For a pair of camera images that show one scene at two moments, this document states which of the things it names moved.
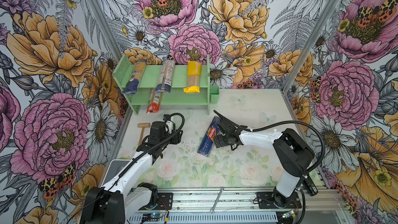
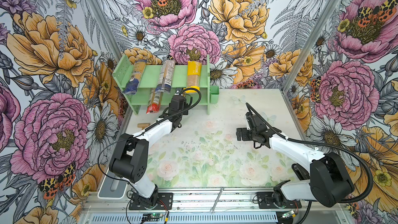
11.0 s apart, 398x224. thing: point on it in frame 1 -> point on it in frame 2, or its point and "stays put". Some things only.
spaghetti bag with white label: (164, 83) stays put
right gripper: (221, 142) -> (244, 134)
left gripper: (176, 139) -> (186, 106)
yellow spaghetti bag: (194, 71) stays put
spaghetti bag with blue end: (133, 83) stays put
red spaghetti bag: (155, 97) stays put
